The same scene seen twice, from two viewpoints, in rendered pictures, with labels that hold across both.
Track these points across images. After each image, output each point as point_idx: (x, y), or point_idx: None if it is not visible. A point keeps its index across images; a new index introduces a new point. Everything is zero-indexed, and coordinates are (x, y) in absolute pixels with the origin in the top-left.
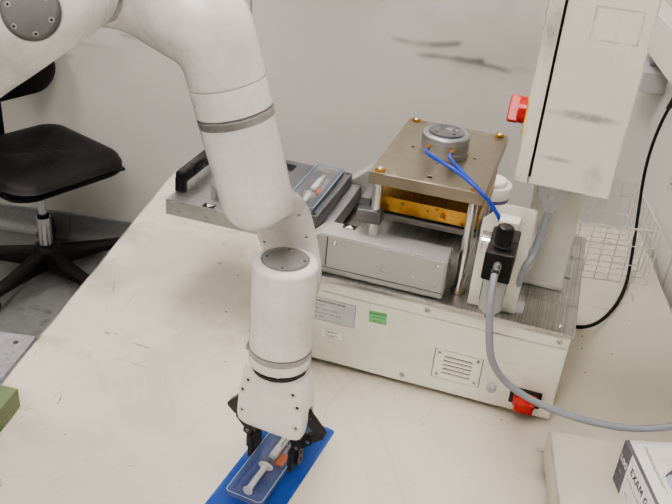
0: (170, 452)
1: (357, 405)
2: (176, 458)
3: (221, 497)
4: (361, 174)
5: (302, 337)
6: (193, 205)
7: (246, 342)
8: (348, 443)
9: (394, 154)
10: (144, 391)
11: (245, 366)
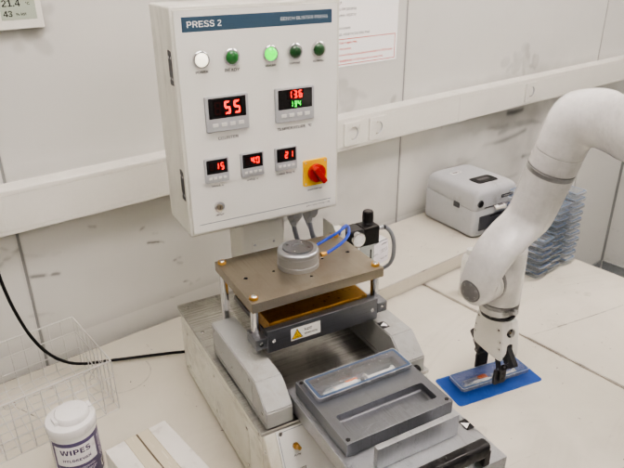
0: (549, 414)
1: None
2: (546, 409)
3: (528, 379)
4: (283, 383)
5: None
6: (481, 434)
7: (517, 310)
8: (433, 370)
9: (340, 274)
10: (552, 465)
11: (517, 320)
